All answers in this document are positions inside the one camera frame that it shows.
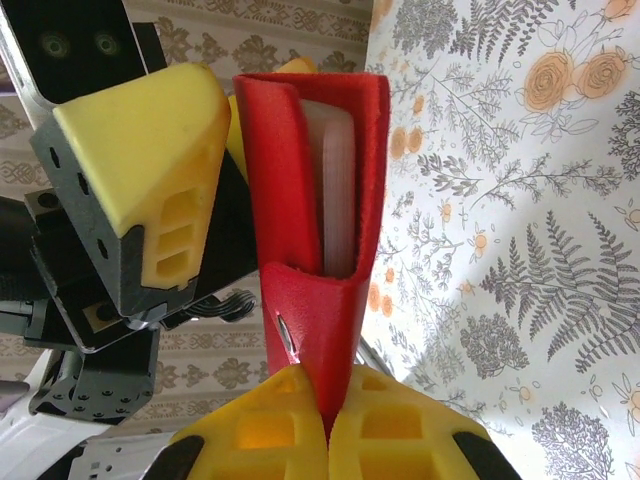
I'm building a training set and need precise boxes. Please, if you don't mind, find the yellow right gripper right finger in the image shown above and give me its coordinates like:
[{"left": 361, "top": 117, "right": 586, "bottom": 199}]
[{"left": 328, "top": 362, "right": 521, "bottom": 480}]

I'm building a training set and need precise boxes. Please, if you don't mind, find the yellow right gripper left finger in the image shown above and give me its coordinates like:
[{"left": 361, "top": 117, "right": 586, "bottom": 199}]
[{"left": 157, "top": 363, "right": 331, "bottom": 480}]

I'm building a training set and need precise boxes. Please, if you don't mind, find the red card holder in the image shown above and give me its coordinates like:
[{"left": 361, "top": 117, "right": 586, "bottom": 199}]
[{"left": 233, "top": 72, "right": 391, "bottom": 436}]

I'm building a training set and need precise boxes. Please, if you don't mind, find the floral tablecloth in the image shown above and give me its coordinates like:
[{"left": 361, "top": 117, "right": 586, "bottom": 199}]
[{"left": 357, "top": 0, "right": 640, "bottom": 480}]

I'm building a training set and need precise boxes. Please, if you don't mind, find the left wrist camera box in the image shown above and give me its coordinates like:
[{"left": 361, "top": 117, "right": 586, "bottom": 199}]
[{"left": 0, "top": 0, "right": 169, "bottom": 121}]

